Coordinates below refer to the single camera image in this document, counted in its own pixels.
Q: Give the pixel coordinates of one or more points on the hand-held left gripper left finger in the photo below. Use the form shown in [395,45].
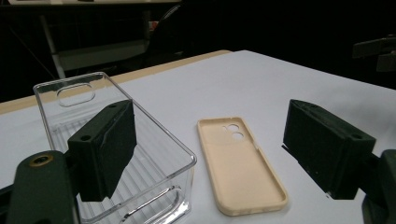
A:
[102,155]

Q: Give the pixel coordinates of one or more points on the beige phone case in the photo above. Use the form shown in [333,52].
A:
[239,168]

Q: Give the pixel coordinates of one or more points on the black chair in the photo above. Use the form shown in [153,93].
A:
[174,34]

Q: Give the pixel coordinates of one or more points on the clear plastic storage box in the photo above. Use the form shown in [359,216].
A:
[162,161]

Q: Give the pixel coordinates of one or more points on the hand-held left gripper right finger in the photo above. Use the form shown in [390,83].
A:
[327,152]

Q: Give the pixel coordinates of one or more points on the white desk frame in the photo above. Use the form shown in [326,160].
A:
[99,54]

